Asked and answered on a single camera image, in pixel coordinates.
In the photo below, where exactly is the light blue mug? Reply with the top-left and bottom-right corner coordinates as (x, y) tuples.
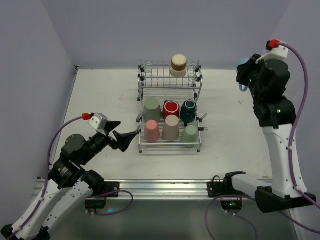
(236, 57), (250, 92)

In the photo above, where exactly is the pink tumbler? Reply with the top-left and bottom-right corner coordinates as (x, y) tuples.
(144, 120), (160, 143)

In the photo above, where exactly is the beige tumbler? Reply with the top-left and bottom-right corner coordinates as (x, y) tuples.
(162, 115), (180, 141)

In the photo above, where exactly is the cream and brown cup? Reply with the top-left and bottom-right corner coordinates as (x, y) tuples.
(170, 54), (187, 78)

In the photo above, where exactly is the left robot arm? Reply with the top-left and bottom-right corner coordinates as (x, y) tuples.
(0, 117), (138, 240)

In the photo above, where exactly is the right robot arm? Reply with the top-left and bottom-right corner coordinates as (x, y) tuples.
(236, 54), (317, 213)

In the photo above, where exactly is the sage green mug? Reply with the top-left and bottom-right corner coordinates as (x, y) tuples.
(142, 97), (162, 122)

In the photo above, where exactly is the red mug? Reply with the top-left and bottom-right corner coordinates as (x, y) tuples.
(162, 100), (180, 120)

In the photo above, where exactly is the light green tumbler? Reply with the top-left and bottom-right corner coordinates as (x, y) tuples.
(181, 125), (198, 143)

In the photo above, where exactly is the dark green mug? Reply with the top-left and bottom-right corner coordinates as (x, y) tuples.
(180, 99), (197, 127)

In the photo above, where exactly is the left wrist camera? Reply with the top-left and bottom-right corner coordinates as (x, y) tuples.
(88, 113), (108, 135)

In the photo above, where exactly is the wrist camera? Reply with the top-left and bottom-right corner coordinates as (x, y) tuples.
(255, 39), (289, 64)
(88, 113), (108, 135)

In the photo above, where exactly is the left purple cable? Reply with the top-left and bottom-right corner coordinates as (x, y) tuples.
(9, 112), (94, 236)

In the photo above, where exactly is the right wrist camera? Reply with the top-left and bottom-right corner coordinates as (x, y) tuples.
(255, 39), (289, 64)

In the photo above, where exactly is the silver wire dish rack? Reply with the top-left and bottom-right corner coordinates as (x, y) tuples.
(136, 62), (204, 153)

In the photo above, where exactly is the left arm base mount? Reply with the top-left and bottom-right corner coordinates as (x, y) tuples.
(84, 181), (120, 213)

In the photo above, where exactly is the aluminium mounting rail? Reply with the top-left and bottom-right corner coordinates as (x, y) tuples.
(32, 178), (273, 201)

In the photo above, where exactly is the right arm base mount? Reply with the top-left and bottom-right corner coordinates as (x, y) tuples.
(206, 171), (246, 214)

